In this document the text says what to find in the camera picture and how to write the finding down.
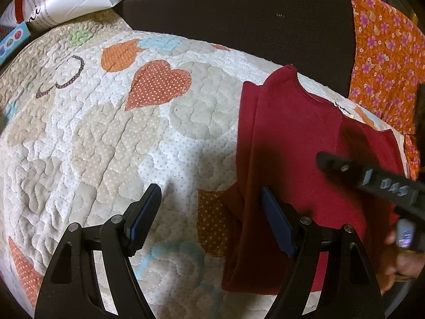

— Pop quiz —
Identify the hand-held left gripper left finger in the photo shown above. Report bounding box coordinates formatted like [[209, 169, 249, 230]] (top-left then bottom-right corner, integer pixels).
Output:
[[34, 183, 163, 319]]

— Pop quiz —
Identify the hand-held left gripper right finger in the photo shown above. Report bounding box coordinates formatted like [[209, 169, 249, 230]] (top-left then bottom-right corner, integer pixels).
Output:
[[261, 186, 386, 319]]

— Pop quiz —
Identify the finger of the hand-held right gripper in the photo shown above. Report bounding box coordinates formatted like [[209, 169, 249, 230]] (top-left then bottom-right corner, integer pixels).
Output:
[[316, 152, 366, 188]]

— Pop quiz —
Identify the dark red shirt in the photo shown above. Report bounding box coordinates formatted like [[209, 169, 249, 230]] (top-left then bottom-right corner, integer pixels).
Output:
[[221, 65, 410, 296]]

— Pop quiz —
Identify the person's right hand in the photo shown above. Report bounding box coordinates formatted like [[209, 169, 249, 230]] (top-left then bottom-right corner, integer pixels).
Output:
[[379, 219, 422, 295]]

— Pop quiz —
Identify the quilted heart-pattern blanket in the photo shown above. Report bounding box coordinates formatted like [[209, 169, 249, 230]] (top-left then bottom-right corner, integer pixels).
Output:
[[0, 8, 412, 319]]

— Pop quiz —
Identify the orange floral cloth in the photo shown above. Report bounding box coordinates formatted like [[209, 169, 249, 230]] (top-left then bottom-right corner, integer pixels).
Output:
[[335, 0, 425, 180]]

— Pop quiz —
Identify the dark brown cushion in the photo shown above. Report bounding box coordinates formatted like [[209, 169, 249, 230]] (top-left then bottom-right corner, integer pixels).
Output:
[[114, 0, 357, 98]]

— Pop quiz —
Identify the blue cardboard box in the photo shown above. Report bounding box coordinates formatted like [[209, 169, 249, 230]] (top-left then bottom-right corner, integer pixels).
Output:
[[0, 22, 32, 67]]

